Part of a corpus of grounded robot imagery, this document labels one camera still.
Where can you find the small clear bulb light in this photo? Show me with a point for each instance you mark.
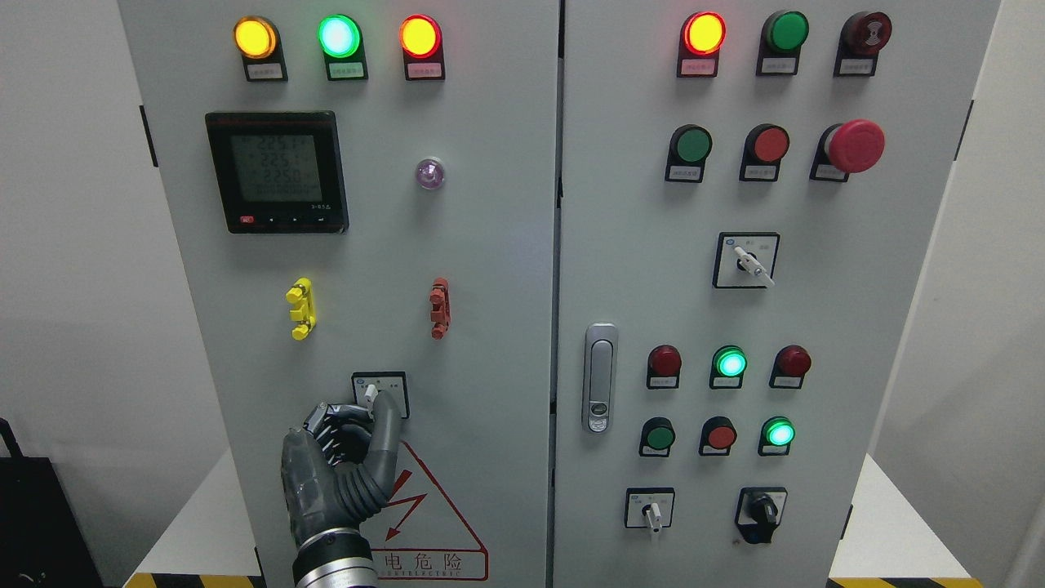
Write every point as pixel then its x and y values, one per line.
pixel 430 173

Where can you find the dark red buzzer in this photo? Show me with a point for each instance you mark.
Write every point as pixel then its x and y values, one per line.
pixel 861 38

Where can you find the green push button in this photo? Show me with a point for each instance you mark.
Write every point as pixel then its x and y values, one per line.
pixel 656 438
pixel 781 39

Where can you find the orange indicator light right door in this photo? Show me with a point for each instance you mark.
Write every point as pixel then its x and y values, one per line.
pixel 699 44

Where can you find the robot forearm silver black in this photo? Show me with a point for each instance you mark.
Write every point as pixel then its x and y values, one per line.
pixel 337 558

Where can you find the green push button top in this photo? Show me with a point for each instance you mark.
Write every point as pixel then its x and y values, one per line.
pixel 781 39

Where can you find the orange red-ringed indicator light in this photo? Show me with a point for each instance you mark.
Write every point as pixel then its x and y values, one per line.
pixel 420 36

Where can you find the black knob selector switch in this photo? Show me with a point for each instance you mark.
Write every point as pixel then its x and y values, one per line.
pixel 758 513

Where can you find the green lit indicator middle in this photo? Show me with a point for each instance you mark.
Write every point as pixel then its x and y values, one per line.
pixel 727 368

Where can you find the dark red indicator light right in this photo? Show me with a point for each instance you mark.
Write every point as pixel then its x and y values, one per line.
pixel 790 367

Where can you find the green push button second row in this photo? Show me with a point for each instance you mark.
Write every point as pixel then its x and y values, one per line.
pixel 689 147

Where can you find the green lit indicator lower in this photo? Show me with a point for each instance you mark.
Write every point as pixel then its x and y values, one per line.
pixel 776 437

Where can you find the dark red indicator light left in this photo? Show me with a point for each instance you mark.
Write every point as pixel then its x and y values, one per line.
pixel 664 368

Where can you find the white selector switch right door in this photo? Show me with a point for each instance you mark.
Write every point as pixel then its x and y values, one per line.
pixel 745 260

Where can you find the yellow indicator light top left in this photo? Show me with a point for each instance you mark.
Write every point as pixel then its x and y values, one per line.
pixel 260 47

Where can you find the grey electrical cabinet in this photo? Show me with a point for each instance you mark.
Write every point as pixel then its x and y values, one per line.
pixel 553 123

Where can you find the red emergency stop button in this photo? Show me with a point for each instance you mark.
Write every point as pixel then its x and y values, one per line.
pixel 846 148

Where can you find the small white selector switch bottom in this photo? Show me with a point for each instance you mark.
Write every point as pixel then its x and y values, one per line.
pixel 649 508

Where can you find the red push button lower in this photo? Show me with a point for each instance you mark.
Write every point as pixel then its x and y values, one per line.
pixel 718 435

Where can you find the red electrical hazard sticker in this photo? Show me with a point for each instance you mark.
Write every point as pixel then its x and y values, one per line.
pixel 421 535

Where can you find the green lit indicator light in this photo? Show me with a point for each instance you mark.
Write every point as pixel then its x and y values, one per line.
pixel 341 41

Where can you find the red push button second row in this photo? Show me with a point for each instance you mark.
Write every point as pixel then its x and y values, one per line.
pixel 764 148

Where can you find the black digital power meter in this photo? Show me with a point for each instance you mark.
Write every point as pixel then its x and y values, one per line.
pixel 279 172

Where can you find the black bag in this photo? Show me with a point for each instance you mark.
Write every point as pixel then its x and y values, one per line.
pixel 41 543

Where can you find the red terminal connector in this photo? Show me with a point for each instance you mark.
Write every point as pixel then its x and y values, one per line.
pixel 440 311

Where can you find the dark red indicator light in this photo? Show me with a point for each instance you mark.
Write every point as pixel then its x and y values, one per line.
pixel 664 368
pixel 790 367

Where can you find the white rotary selector switch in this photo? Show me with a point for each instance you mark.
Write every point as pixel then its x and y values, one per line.
pixel 366 386

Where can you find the yellow terminal connector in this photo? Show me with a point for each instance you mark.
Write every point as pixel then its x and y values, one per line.
pixel 302 311

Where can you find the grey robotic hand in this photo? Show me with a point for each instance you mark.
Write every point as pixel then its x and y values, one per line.
pixel 338 468

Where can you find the green push button lower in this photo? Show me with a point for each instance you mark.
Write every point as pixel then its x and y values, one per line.
pixel 656 438

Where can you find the silver cabinet door handle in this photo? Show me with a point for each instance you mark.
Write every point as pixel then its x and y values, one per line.
pixel 599 376

